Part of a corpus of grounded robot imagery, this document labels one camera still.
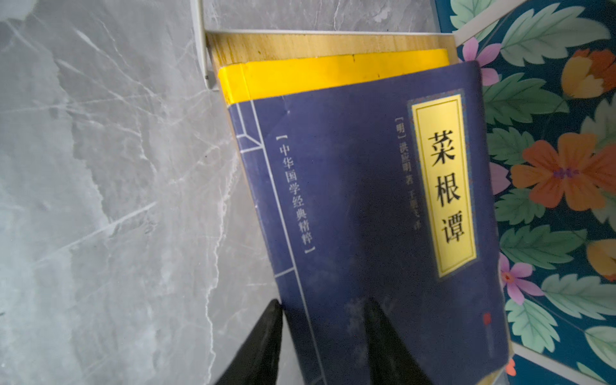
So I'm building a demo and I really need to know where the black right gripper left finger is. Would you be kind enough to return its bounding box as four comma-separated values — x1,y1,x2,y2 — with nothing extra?
216,299,283,385

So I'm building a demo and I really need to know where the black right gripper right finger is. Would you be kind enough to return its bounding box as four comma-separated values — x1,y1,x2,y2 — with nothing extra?
364,298,432,385

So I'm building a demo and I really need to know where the navy book yellow label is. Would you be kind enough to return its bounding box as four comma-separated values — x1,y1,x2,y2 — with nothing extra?
228,61,509,384

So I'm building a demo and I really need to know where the yellow book on lower shelf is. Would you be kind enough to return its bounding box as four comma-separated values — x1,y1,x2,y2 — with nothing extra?
218,49,450,105

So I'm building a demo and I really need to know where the white frame wooden bookshelf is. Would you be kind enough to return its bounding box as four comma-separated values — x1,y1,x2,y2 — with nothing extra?
190,1,458,91

